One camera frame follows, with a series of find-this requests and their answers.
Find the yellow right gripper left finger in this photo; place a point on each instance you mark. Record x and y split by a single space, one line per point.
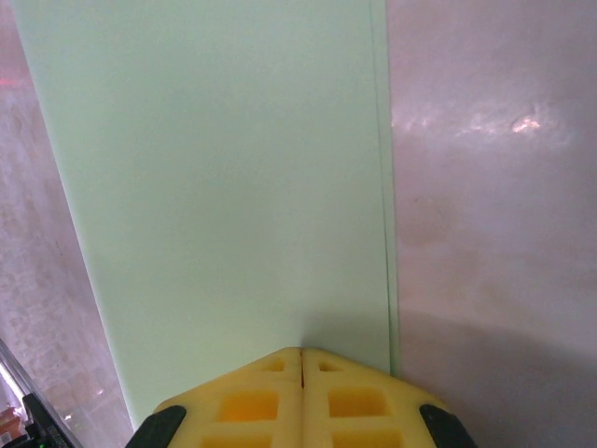
242 406

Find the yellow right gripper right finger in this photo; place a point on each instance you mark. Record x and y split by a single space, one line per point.
359 406

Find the light green paper sheet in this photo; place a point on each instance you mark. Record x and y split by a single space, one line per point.
210 186

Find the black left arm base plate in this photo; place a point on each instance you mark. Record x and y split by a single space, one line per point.
44 424

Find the aluminium extrusion frame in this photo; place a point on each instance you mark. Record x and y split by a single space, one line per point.
14 368

